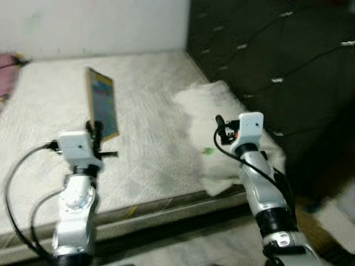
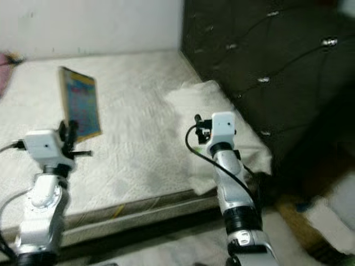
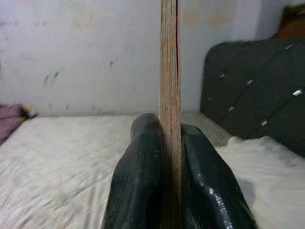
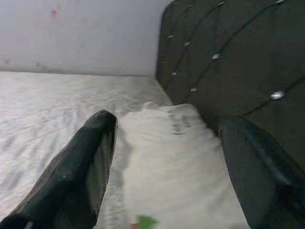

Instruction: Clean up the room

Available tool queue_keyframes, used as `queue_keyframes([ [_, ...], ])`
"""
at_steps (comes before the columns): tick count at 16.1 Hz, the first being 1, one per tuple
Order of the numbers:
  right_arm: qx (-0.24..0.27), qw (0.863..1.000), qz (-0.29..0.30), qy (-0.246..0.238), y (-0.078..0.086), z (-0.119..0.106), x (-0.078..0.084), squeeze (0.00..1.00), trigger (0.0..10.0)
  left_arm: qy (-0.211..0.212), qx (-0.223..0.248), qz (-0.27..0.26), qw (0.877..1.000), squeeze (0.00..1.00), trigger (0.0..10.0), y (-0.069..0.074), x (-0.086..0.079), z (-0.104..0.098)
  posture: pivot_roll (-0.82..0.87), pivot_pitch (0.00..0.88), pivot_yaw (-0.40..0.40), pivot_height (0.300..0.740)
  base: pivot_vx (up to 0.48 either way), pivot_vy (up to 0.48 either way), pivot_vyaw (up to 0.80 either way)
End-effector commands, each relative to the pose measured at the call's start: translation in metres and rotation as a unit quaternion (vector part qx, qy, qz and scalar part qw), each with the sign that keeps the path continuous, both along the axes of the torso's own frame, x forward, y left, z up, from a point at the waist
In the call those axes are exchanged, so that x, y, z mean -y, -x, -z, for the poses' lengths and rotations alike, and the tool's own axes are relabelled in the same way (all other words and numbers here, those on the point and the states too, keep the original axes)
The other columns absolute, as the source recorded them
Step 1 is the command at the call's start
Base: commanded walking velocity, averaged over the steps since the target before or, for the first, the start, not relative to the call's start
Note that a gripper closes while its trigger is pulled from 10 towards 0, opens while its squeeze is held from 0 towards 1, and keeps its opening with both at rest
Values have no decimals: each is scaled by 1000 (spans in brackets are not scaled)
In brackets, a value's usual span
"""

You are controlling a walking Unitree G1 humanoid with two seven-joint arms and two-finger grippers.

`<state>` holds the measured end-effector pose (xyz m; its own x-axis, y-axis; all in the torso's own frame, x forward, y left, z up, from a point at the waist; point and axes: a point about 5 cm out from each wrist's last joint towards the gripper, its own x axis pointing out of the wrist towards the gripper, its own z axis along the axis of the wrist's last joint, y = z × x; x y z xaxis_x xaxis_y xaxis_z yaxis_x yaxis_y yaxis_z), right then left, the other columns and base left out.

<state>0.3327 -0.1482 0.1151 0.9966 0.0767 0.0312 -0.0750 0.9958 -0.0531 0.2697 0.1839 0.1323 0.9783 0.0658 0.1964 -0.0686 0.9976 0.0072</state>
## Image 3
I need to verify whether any white quilted mattress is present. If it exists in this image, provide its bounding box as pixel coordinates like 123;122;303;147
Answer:
0;112;305;229

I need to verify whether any colourful children's picture book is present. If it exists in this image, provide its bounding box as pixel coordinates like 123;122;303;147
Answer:
159;0;183;229

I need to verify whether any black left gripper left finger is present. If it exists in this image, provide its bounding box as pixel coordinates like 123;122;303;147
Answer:
100;113;171;229

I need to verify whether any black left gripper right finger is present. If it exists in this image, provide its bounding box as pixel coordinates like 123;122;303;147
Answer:
181;123;259;229

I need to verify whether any dark tufted headboard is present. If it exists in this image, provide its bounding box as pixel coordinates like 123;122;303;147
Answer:
199;38;305;158

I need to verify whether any mauve cartoon print blanket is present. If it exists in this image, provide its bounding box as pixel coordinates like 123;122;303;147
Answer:
0;103;39;146

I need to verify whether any white pillow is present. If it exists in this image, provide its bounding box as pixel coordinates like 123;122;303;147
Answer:
214;135;305;229

